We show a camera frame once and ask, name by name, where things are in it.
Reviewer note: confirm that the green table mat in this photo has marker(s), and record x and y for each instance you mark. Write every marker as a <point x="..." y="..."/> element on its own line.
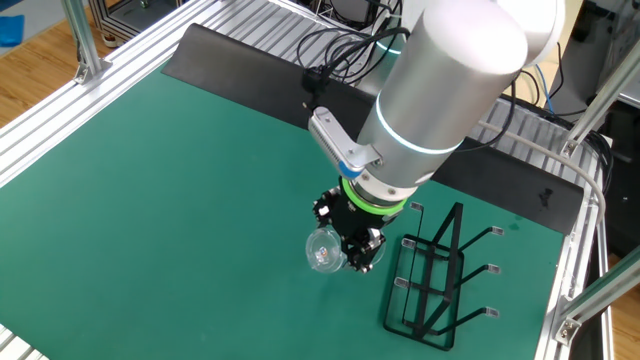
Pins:
<point x="150" y="225"/>

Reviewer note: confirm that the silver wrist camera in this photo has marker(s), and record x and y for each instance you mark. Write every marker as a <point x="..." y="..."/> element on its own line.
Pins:
<point x="330" y="137"/>

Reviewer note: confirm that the clear glass cup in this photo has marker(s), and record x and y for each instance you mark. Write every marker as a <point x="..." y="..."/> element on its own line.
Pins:
<point x="325" y="250"/>

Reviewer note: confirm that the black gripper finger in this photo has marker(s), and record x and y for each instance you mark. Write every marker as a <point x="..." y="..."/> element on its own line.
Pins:
<point x="365" y="250"/>
<point x="324" y="205"/>

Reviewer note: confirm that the black equipment case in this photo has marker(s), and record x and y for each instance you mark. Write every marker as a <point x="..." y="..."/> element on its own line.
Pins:
<point x="625" y="200"/>

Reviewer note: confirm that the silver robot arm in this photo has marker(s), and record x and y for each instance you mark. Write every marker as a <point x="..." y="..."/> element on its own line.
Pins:
<point x="440" y="90"/>

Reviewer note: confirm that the aluminium frame post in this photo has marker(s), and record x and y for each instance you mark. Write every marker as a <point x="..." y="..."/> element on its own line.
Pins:
<point x="600" y="100"/>
<point x="82" y="40"/>
<point x="600" y="295"/>

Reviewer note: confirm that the black framed cart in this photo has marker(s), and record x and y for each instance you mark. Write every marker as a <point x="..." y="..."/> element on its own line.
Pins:
<point x="125" y="20"/>

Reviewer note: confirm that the black table mat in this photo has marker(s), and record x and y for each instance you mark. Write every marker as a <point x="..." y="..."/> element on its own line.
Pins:
<point x="240" y="70"/>

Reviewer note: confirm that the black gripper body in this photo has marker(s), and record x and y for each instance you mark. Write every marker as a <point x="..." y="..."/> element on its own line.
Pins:
<point x="352" y="220"/>

